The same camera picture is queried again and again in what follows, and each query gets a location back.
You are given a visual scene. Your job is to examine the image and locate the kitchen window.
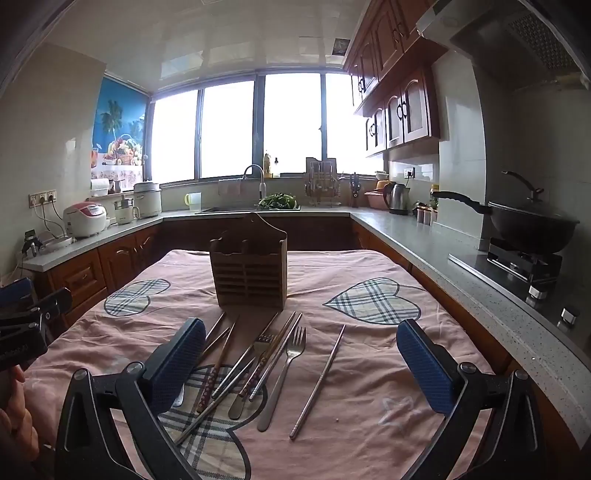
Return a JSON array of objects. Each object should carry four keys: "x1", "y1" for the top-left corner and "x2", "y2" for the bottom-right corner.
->
[{"x1": 148, "y1": 70, "x2": 385, "y2": 184}]

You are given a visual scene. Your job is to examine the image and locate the steel electric kettle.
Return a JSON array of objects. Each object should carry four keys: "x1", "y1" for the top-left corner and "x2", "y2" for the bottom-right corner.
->
[{"x1": 383, "y1": 181, "x2": 412, "y2": 216}]

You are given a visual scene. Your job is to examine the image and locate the large metal fork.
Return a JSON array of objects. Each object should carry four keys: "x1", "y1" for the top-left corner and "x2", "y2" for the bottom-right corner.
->
[{"x1": 257, "y1": 327, "x2": 307, "y2": 433}]

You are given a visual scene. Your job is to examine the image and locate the white and pink rice cooker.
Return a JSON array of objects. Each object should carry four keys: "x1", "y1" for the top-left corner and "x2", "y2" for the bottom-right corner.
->
[{"x1": 63, "y1": 201, "x2": 108, "y2": 239}]

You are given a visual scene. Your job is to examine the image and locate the plain brown chopstick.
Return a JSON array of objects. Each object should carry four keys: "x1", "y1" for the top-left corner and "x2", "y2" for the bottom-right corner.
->
[
  {"x1": 198, "y1": 326, "x2": 230, "y2": 366},
  {"x1": 203, "y1": 311, "x2": 226, "y2": 343}
]

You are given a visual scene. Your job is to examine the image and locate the grey kitchen counter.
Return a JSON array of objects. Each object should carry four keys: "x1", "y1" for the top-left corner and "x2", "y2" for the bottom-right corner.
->
[{"x1": 21, "y1": 205, "x2": 591, "y2": 450}]

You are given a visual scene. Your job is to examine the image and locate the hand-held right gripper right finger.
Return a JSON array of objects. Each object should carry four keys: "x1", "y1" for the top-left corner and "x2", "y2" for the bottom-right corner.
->
[{"x1": 396, "y1": 318, "x2": 548, "y2": 480}]

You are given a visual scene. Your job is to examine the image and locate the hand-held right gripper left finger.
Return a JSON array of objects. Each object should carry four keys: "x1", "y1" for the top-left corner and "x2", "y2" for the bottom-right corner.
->
[{"x1": 54, "y1": 317, "x2": 207, "y2": 480}]

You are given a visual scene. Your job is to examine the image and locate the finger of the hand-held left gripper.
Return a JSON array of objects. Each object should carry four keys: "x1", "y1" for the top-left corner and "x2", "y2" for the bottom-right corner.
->
[
  {"x1": 0, "y1": 277, "x2": 36, "y2": 313},
  {"x1": 28, "y1": 287, "x2": 73, "y2": 344}
]

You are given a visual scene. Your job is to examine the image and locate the printed palm and fruit blind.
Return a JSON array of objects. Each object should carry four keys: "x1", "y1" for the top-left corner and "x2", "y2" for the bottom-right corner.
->
[{"x1": 90, "y1": 76, "x2": 148, "y2": 182}]

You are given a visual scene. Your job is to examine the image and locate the large white cooker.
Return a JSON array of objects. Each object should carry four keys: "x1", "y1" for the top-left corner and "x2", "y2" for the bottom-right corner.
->
[{"x1": 132, "y1": 181, "x2": 164, "y2": 219}]

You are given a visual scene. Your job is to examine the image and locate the curved metal faucet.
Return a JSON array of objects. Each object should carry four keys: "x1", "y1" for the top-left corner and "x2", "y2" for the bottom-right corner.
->
[{"x1": 243, "y1": 164, "x2": 268, "y2": 204}]

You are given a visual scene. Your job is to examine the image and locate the kitchen sink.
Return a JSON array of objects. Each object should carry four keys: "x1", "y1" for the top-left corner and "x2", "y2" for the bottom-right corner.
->
[{"x1": 194, "y1": 205, "x2": 302, "y2": 214}]

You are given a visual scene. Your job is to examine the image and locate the black clamp device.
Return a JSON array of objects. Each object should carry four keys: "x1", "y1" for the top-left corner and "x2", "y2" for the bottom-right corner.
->
[{"x1": 23, "y1": 229, "x2": 45, "y2": 257}]

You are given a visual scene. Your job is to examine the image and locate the range hood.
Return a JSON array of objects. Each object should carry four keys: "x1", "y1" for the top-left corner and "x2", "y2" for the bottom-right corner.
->
[{"x1": 414, "y1": 0, "x2": 591, "y2": 89}]

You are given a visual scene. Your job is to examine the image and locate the wooden utensil holder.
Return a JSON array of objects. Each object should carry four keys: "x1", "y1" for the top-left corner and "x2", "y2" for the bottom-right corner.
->
[{"x1": 209, "y1": 213, "x2": 288, "y2": 309}]

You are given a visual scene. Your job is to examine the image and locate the black wok with lid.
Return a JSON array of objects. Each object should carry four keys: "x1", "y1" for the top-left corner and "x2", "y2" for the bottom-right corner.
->
[{"x1": 431, "y1": 170, "x2": 581, "y2": 255}]

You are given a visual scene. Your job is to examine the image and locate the metal dish rack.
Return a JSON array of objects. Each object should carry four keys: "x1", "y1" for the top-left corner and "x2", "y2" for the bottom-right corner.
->
[{"x1": 303, "y1": 156, "x2": 343, "y2": 208}]

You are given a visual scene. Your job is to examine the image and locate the person's left hand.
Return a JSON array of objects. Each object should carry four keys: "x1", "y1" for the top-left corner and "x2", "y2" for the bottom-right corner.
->
[{"x1": 0, "y1": 366, "x2": 41, "y2": 462}]

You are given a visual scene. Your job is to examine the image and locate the pink blanket with plaid hearts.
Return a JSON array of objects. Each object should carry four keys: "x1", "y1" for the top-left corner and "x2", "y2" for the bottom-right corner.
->
[{"x1": 21, "y1": 249, "x2": 497, "y2": 480}]

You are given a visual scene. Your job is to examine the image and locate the gas stove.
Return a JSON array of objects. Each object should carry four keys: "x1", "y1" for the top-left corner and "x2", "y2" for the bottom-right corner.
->
[{"x1": 449, "y1": 237, "x2": 583, "y2": 325}]

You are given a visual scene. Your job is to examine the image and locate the wooden wall cabinets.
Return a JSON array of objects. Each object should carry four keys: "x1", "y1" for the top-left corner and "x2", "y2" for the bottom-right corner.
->
[{"x1": 344, "y1": 0, "x2": 445, "y2": 158}]

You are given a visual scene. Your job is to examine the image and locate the small white electric pot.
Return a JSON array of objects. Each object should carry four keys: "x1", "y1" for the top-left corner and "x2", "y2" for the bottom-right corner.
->
[{"x1": 113, "y1": 196, "x2": 141, "y2": 226}]

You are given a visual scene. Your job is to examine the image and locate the wooden base cabinets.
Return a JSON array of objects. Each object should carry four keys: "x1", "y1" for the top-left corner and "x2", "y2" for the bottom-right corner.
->
[{"x1": 32, "y1": 216, "x2": 568, "y2": 457}]

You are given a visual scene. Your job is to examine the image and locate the green leafy vegetables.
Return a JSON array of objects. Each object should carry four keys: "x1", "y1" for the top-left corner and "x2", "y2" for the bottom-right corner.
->
[{"x1": 256, "y1": 192, "x2": 297, "y2": 210}]

